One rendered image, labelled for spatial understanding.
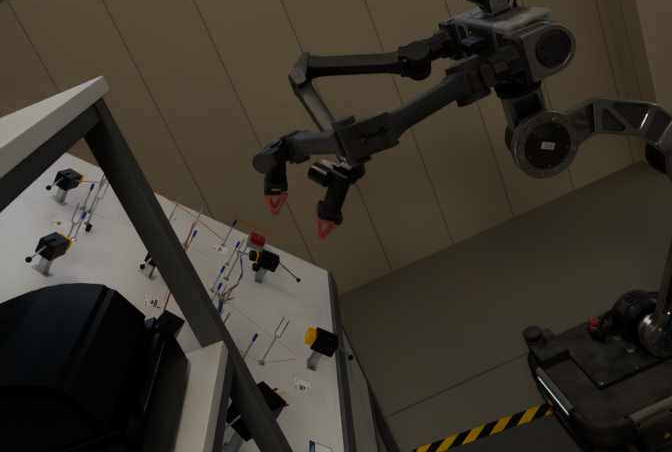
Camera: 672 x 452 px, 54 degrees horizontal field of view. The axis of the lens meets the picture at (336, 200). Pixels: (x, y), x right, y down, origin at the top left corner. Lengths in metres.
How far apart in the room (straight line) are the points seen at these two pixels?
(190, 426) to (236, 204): 2.90
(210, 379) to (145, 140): 2.78
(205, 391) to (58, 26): 2.86
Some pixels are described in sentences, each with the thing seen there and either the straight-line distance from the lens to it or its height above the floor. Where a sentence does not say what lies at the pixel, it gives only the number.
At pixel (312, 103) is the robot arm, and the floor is 1.45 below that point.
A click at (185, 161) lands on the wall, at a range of 3.62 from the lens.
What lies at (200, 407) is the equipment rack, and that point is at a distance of 0.86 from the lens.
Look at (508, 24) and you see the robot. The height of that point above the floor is 1.53.
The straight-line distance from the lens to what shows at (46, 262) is 1.66.
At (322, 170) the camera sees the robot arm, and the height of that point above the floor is 1.30.
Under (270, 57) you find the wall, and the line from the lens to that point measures 3.52.
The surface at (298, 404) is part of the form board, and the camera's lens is 1.65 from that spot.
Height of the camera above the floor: 1.91
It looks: 21 degrees down
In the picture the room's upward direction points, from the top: 23 degrees counter-clockwise
